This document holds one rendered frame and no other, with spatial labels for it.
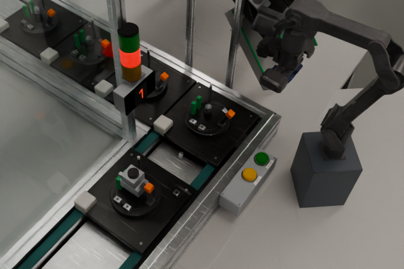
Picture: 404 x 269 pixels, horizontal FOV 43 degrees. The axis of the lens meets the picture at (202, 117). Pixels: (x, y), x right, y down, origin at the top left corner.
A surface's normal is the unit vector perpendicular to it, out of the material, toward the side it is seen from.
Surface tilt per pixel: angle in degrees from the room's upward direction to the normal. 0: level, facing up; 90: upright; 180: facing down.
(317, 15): 9
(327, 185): 90
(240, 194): 0
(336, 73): 0
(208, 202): 0
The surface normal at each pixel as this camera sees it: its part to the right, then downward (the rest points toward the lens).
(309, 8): 0.18, -0.54
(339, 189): 0.10, 0.78
